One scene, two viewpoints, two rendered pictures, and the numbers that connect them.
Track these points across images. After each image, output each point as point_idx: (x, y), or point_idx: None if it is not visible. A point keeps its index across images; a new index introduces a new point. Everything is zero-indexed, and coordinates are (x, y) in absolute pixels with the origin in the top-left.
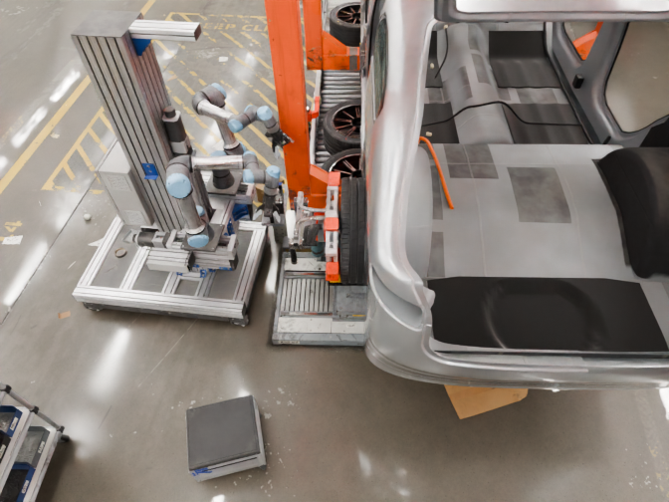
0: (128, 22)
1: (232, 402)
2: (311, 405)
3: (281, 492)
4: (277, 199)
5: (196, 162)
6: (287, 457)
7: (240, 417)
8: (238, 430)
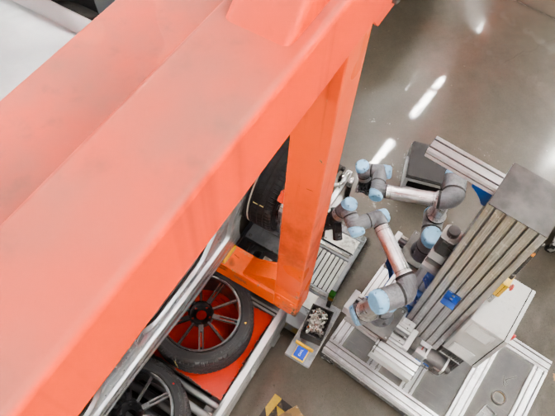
0: (505, 186)
1: (422, 175)
2: (356, 184)
3: (399, 148)
4: (316, 313)
5: (434, 191)
6: (387, 163)
7: (419, 163)
8: (424, 157)
